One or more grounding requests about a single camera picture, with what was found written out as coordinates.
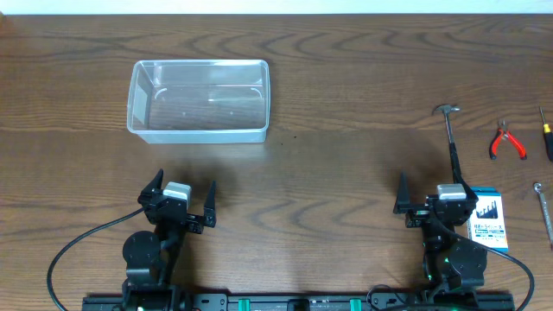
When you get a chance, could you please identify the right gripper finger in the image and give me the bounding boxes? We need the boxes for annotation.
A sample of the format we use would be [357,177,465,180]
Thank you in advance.
[453,170,478,202]
[393,172,410,214]

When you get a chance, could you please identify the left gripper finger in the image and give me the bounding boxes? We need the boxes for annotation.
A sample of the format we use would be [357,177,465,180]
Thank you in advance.
[203,181,217,228]
[141,168,163,194]

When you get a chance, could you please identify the small claw hammer black handle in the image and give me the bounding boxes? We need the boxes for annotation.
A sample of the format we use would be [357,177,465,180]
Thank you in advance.
[433,104,461,183]

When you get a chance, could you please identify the clear plastic container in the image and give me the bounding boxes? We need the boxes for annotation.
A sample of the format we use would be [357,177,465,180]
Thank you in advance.
[126,60,271,144]

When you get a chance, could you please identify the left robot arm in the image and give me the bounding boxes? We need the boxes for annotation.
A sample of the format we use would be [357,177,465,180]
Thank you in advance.
[115,170,217,311]

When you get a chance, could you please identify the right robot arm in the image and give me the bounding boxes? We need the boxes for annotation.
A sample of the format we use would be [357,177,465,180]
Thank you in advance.
[393,174,487,307]

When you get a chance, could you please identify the blue white screwdriver set box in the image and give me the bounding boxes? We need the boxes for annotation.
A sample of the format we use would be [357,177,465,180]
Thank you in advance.
[467,187,509,253]

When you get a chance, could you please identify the silver metal wrench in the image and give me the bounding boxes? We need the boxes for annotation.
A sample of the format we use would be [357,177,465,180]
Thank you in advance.
[533,182,553,246]

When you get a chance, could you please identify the yellow black screwdriver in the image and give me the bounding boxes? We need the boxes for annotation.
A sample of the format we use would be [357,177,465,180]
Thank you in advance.
[539,107,553,162]

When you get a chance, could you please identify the red handled pliers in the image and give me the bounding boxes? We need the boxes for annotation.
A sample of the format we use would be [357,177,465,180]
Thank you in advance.
[488,119,528,162]

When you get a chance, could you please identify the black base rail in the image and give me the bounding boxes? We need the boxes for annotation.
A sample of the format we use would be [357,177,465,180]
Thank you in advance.
[81,291,515,311]

